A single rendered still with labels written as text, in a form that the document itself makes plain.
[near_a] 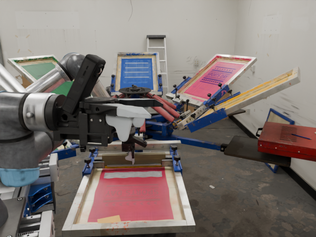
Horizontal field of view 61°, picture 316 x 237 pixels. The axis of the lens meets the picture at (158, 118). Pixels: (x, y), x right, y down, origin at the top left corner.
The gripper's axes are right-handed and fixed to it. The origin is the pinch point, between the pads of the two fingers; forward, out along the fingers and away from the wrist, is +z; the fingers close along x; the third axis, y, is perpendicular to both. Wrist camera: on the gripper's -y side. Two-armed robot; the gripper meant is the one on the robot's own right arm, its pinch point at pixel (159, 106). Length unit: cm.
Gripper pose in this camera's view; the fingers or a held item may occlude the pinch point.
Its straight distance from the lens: 48.8
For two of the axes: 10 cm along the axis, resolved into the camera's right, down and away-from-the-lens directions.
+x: -1.4, 1.7, -9.8
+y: -0.2, 9.9, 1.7
